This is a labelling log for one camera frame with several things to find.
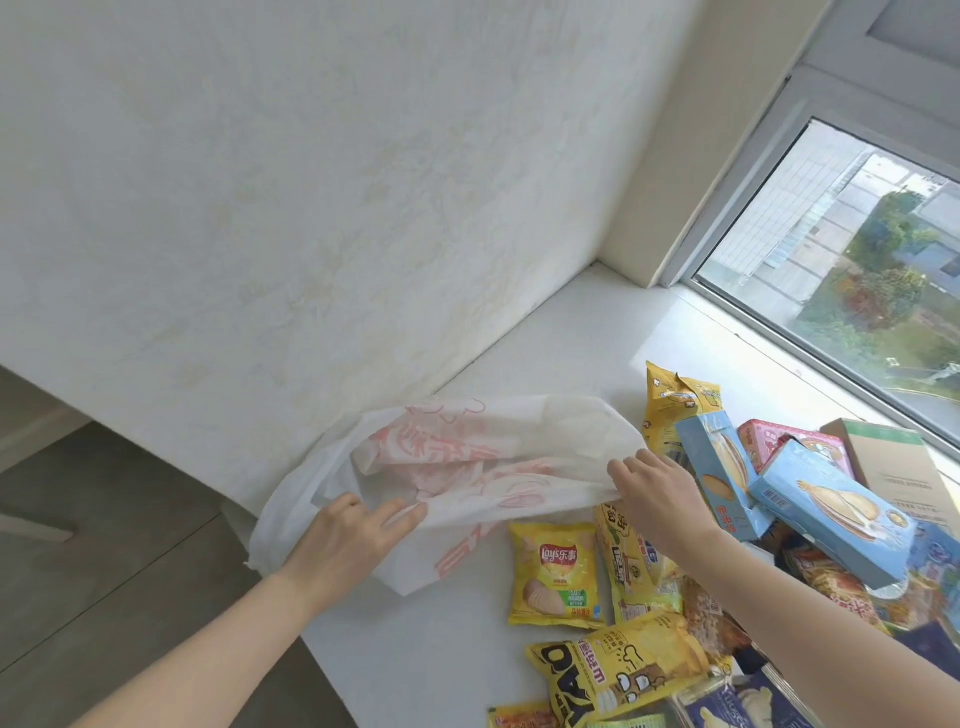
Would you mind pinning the red orange snack packet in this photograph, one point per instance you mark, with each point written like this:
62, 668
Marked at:
832, 585

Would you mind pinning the small light blue pastry box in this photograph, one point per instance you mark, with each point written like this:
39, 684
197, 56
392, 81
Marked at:
720, 469

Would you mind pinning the person's left thumb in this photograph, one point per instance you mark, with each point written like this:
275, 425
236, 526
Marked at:
405, 521

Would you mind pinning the person's right forearm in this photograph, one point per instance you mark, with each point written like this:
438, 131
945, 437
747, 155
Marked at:
810, 637

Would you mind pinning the grey framed window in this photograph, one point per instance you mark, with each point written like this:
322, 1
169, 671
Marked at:
847, 247

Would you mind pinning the small yellow red snack packet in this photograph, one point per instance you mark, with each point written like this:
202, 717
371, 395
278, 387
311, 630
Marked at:
521, 716

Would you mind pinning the blue cartoon snack packet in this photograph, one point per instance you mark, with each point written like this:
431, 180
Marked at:
937, 559

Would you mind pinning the yellow black-lettered snack packet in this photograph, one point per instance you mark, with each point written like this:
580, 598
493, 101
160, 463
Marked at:
622, 667

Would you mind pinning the yellow potato chip packet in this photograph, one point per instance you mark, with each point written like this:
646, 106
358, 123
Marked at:
553, 574

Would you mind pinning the brown cardboard box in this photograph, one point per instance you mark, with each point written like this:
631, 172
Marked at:
900, 472

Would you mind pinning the person's left hand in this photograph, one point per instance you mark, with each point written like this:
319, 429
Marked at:
337, 544

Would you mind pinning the yellow cartoon snack packet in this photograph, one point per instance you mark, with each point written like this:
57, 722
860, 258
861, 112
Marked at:
675, 405

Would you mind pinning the large light blue pastry box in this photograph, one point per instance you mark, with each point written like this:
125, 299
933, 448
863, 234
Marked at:
832, 510

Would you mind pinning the brown clear snack packet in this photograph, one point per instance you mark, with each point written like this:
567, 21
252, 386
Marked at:
712, 622

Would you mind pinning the pink snack box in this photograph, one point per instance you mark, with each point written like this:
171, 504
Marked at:
780, 442

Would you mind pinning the person's right thumb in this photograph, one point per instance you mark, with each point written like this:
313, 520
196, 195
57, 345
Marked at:
624, 480

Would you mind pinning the person's left forearm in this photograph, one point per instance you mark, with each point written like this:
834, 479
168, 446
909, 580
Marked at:
195, 660

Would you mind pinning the person's right hand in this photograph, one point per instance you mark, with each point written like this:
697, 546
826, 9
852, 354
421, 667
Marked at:
660, 502

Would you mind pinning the white red-printed plastic bag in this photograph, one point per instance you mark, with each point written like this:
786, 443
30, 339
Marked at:
480, 457

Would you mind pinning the yellow green-label snack packet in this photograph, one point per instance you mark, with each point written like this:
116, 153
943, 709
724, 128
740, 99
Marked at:
630, 570

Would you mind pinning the dark blue white snack packet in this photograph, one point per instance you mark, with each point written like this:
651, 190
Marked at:
750, 705

